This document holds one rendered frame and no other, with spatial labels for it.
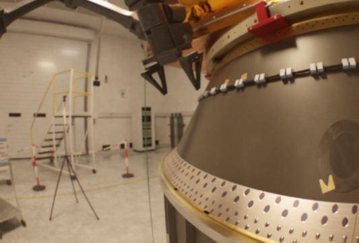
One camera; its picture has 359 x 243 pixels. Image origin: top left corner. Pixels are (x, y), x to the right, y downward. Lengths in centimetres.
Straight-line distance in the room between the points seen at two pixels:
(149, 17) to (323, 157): 43
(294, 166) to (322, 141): 7
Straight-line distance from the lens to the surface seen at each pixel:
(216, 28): 81
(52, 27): 787
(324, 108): 41
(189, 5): 91
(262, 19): 60
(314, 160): 37
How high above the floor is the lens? 139
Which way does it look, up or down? 3 degrees up
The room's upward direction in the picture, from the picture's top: 2 degrees counter-clockwise
